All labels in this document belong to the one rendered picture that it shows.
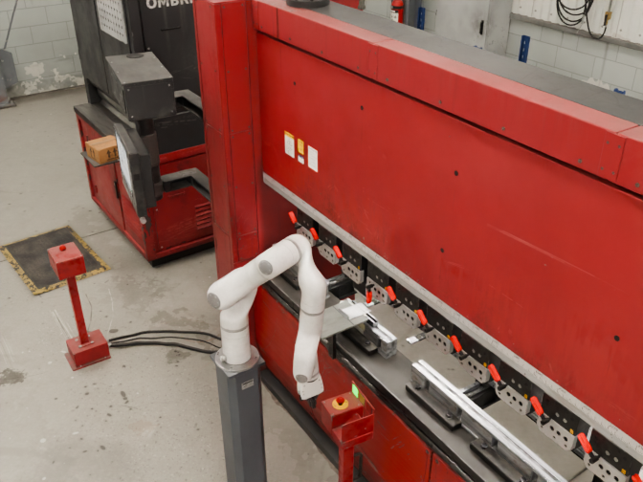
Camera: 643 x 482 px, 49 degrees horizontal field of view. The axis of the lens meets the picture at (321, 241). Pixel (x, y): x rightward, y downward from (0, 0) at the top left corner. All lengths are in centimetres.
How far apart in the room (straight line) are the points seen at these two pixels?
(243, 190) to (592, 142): 216
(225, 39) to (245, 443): 188
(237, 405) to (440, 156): 141
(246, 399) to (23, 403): 189
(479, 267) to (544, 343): 35
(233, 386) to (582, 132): 179
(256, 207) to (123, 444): 153
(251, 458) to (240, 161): 148
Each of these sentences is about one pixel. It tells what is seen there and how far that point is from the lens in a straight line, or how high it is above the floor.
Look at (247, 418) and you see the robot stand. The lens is 325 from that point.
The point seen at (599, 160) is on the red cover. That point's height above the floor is 221.
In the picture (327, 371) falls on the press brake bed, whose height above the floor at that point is 64.
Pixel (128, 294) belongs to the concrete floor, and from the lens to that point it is 542.
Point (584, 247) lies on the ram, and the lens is 220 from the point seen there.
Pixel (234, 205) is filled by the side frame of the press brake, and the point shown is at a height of 125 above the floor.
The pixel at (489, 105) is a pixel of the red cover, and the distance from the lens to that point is 230.
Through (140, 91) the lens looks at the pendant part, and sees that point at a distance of 355.
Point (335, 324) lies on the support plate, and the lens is 328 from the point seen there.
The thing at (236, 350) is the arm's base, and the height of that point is 109.
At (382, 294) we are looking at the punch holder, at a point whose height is 122.
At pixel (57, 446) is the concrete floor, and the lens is 436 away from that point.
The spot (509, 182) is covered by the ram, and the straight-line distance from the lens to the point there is 233.
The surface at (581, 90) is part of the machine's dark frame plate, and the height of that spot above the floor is 230.
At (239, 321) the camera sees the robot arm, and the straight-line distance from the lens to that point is 293.
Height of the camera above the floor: 299
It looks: 31 degrees down
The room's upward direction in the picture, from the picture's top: straight up
